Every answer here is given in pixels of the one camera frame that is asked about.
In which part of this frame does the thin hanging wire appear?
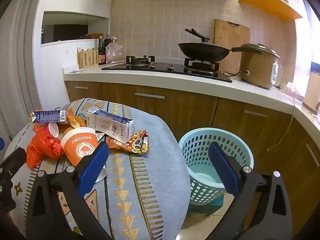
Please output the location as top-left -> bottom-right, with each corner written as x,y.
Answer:
266,90 -> 297,152

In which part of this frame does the orange paper cup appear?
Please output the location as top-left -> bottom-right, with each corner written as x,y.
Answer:
60,127 -> 108,167

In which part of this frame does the wooden cutting board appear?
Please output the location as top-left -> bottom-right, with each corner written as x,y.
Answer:
214,19 -> 251,74

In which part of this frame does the orange snack packet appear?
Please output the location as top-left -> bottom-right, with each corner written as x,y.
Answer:
107,129 -> 150,154

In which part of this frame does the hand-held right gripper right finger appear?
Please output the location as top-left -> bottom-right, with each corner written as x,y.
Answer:
207,142 -> 293,240

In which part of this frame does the orange plastic bag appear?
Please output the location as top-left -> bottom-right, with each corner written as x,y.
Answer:
26,124 -> 65,168

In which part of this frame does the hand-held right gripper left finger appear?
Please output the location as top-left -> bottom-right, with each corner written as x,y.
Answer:
26,141 -> 113,240

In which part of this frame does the cardboard box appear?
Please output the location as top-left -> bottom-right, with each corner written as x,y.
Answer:
302,71 -> 320,115

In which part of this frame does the orange foil wrapper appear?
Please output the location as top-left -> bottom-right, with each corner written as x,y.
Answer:
65,108 -> 87,130

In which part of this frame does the light blue plastic basket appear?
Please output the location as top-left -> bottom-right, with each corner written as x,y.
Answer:
178,127 -> 254,205

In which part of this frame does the dark sauce bottle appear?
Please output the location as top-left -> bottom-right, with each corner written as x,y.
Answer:
98,35 -> 107,65

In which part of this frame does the black spatula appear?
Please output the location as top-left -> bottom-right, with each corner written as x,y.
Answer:
185,28 -> 210,43

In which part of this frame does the wooden cabinet door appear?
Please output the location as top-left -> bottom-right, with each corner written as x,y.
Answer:
101,82 -> 219,140
250,119 -> 320,235
212,97 -> 293,175
64,81 -> 103,102

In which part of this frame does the cream utensil basket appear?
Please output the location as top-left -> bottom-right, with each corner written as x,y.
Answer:
77,47 -> 99,68

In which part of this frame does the patterned blue tablecloth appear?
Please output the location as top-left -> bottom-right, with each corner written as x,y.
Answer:
4,98 -> 192,240

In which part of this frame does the brown rice cooker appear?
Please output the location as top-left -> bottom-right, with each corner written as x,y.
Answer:
239,44 -> 280,90

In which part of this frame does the small blue carton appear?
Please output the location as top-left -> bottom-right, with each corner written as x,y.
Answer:
32,109 -> 67,123

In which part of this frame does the black wok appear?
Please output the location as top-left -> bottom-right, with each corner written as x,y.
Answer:
178,42 -> 253,63

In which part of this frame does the black gas stove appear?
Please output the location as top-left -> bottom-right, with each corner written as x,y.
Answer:
101,55 -> 233,83

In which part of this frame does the clear plastic bag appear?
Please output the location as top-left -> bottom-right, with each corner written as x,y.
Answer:
104,35 -> 125,64

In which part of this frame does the white milk carton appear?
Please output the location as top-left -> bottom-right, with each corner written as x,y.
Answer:
86,107 -> 135,144

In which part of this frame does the red paper cup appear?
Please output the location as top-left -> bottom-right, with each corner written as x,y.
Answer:
45,122 -> 60,138

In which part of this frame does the black power cable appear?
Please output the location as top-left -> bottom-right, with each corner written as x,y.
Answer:
222,70 -> 250,77

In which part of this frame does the orange wall cabinet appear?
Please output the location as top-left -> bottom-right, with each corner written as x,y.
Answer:
237,0 -> 304,22

